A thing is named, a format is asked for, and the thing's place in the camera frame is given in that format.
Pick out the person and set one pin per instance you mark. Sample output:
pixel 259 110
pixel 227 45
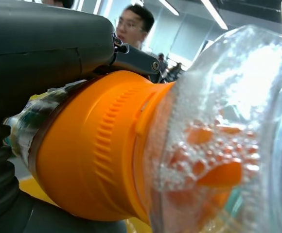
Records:
pixel 63 2
pixel 134 29

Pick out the orange bottle with clear cap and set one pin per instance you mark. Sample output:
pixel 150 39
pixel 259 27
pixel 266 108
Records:
pixel 94 144

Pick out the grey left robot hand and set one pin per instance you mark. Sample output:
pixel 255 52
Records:
pixel 34 48

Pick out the yellow taped cardboard box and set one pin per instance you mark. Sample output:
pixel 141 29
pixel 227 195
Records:
pixel 31 189

